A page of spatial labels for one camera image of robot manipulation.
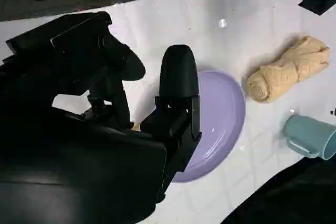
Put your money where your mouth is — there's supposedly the pale green mug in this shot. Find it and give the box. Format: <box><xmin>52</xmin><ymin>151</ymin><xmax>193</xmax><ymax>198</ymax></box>
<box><xmin>281</xmin><ymin>114</ymin><xmax>336</xmax><ymax>161</ymax></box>

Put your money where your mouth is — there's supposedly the beige towel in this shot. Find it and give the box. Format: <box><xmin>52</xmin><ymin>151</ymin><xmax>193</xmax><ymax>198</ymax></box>
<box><xmin>246</xmin><ymin>35</ymin><xmax>331</xmax><ymax>103</ymax></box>

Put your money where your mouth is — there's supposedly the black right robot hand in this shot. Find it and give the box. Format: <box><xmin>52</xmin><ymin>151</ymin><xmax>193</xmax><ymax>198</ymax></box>
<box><xmin>0</xmin><ymin>10</ymin><xmax>202</xmax><ymax>224</ymax></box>

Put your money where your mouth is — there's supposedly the lilac plate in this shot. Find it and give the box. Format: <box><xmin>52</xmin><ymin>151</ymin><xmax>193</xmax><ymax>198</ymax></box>
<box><xmin>172</xmin><ymin>70</ymin><xmax>247</xmax><ymax>184</ymax></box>

